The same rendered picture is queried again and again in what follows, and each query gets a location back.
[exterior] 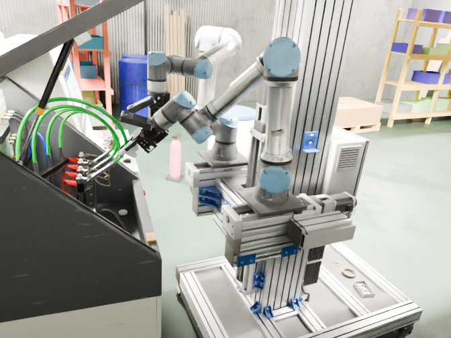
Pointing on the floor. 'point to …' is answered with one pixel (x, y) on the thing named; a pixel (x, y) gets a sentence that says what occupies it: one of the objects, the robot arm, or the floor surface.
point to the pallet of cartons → (358, 115)
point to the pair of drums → (133, 81)
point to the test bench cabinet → (93, 322)
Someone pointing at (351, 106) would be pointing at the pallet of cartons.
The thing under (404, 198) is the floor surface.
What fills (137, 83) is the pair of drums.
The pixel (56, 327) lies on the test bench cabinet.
